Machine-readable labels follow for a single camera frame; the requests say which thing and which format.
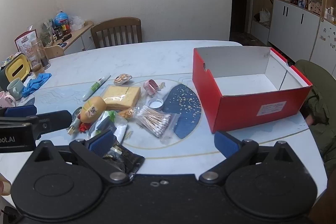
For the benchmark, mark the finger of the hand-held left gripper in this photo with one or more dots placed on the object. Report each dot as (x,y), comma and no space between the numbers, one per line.
(21,111)
(53,119)

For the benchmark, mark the white green plastic packet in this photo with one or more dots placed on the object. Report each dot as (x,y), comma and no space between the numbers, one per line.
(118,127)

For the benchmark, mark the black snack packet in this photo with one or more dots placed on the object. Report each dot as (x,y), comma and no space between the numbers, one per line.
(128,159)

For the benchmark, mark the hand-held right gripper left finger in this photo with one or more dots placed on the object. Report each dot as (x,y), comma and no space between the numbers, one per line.
(101,142)

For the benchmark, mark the white metal jar lid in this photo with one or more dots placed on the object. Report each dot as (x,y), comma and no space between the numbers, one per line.
(156,103)

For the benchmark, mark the green white marker pen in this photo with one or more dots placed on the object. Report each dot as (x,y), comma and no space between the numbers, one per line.
(95,87)

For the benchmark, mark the tiger striped snack packet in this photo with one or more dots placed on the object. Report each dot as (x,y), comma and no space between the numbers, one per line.
(122,79)

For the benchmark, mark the pink mug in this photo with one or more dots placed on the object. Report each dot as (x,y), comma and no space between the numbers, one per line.
(5,100)

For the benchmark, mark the brown wooden chair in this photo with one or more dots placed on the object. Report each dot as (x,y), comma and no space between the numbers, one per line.
(116,32)

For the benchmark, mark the white tote bag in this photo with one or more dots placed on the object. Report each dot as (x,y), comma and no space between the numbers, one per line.
(262,16)

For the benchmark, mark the red orange small toy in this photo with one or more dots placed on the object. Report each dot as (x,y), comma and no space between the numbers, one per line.
(84,127)

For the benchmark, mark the white side cabinet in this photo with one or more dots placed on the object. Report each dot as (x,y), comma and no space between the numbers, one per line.
(78,37)

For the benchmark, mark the yellow tissue box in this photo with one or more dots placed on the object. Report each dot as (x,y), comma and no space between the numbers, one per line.
(17,70)

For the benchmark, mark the red cardboard shoe box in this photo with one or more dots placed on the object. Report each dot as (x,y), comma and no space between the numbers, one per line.
(252,98)

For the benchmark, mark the orange snack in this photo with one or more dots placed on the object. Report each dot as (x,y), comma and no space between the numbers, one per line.
(126,113)

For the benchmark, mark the bag of cotton swabs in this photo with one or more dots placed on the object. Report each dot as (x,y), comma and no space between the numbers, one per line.
(156,120)

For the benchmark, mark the white wall cabinet unit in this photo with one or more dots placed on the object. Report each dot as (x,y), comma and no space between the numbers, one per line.
(291,22)

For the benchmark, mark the tall glass cup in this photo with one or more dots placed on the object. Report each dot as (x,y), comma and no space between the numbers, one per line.
(39,54)

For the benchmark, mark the pink white tube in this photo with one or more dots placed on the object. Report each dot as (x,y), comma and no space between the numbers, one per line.
(151,87)

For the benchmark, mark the red white snack bag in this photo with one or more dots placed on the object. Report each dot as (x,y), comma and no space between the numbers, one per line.
(25,41)

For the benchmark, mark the green mug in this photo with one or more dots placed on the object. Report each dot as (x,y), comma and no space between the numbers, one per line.
(15,88)

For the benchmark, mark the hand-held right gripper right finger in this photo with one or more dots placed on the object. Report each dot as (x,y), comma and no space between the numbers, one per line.
(225,144)

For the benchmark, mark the red sauce bottle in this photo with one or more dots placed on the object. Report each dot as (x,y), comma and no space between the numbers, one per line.
(66,26)

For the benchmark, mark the person's left hand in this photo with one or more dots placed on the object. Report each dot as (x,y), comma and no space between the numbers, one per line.
(4,186)

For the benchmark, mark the clear plastic bag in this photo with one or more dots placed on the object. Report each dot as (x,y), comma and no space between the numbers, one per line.
(77,22)

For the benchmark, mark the olive green jacket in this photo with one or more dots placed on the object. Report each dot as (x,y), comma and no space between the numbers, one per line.
(321,108)

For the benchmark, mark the yellow sponge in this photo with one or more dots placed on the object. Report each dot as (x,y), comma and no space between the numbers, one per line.
(122,96)

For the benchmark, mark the white fridge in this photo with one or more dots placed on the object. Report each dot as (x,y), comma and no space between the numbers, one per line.
(324,45)

